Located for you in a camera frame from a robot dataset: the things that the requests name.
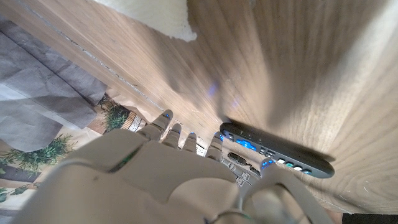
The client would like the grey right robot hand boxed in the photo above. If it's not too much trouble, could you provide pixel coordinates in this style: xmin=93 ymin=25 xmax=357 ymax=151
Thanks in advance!
xmin=12 ymin=109 xmax=333 ymax=224

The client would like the black TV remote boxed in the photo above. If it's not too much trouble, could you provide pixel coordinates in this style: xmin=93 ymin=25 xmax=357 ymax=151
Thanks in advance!
xmin=219 ymin=122 xmax=336 ymax=179

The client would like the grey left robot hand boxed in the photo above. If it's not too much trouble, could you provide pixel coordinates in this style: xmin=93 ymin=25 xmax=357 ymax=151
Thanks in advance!
xmin=221 ymin=151 xmax=261 ymax=187

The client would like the white fluffy cloth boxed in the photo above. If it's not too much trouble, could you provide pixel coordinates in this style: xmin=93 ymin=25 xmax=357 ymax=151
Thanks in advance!
xmin=95 ymin=0 xmax=198 ymax=43

